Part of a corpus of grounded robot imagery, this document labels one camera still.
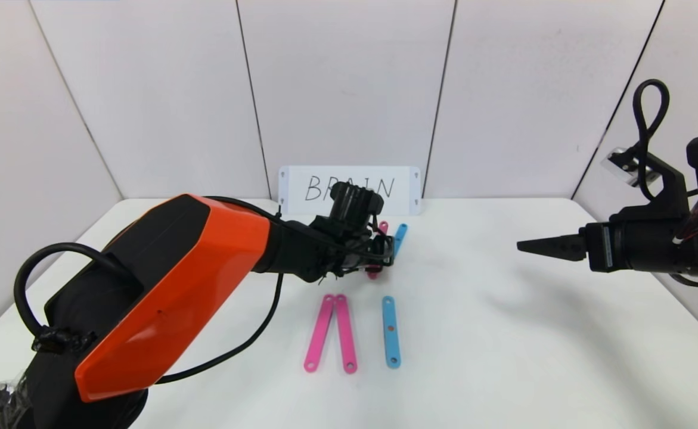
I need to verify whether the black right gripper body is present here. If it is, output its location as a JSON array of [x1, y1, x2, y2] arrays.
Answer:
[[585, 219, 698, 273]]

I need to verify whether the pink bar with holes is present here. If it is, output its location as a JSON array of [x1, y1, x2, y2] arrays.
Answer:
[[367, 222, 389, 280], [334, 294, 359, 374], [304, 294, 336, 374]]

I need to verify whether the white BRAIN sign card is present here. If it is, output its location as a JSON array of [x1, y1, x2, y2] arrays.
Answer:
[[278, 166, 421, 215]]

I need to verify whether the blue bar with orange underside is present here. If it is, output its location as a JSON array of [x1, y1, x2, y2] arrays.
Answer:
[[382, 296, 401, 368]]

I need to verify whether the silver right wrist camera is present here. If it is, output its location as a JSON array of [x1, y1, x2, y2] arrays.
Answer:
[[600, 148, 644, 186]]

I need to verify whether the black right camera bracket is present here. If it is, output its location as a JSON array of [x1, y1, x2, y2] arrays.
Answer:
[[617, 152, 692, 224]]

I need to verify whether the black right arm cable loop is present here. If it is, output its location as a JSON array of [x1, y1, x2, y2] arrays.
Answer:
[[633, 79, 671, 203]]

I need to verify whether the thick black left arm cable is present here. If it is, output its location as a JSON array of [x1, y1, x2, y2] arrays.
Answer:
[[155, 273, 284, 385]]

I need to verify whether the black looped cable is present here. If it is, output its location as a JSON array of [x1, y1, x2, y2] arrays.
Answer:
[[14, 241, 120, 343]]

